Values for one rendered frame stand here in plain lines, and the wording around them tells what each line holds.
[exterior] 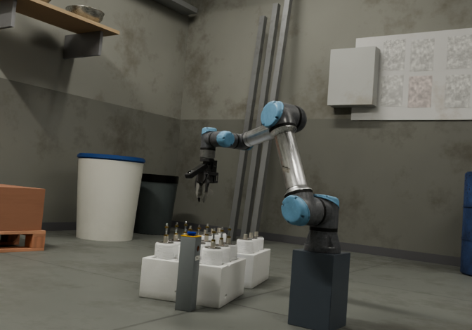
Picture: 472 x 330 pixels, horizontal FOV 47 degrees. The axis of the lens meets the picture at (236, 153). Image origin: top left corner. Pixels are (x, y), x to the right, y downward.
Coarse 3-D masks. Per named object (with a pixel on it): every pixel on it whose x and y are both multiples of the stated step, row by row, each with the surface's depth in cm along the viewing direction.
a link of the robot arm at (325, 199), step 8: (320, 200) 216; (328, 200) 218; (336, 200) 219; (328, 208) 216; (336, 208) 219; (328, 216) 216; (336, 216) 220; (320, 224) 217; (328, 224) 217; (336, 224) 220
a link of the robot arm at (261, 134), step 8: (304, 112) 232; (304, 120) 231; (256, 128) 254; (264, 128) 249; (240, 136) 261; (248, 136) 257; (256, 136) 253; (264, 136) 250; (240, 144) 261; (248, 144) 259; (256, 144) 258
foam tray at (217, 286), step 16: (144, 272) 247; (160, 272) 244; (176, 272) 242; (208, 272) 238; (224, 272) 240; (240, 272) 265; (144, 288) 246; (160, 288) 244; (208, 288) 237; (224, 288) 241; (240, 288) 266; (208, 304) 237; (224, 304) 242
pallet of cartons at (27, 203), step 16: (0, 192) 345; (16, 192) 354; (32, 192) 363; (0, 208) 345; (16, 208) 354; (32, 208) 364; (0, 224) 345; (16, 224) 354; (32, 224) 364; (16, 240) 389; (32, 240) 363
